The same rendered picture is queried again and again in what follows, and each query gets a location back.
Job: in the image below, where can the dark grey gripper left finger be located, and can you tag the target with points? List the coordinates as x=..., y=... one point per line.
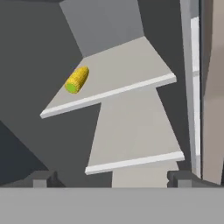
x=40, y=180

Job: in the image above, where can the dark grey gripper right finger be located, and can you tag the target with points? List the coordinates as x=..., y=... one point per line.
x=183, y=180

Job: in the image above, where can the pale grey freezer shelf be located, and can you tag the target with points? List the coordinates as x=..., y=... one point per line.
x=116, y=75
x=134, y=137

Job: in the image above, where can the grey freezer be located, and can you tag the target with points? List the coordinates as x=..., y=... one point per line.
x=35, y=87

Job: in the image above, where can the yellow corn cob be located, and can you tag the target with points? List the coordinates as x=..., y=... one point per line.
x=76, y=80

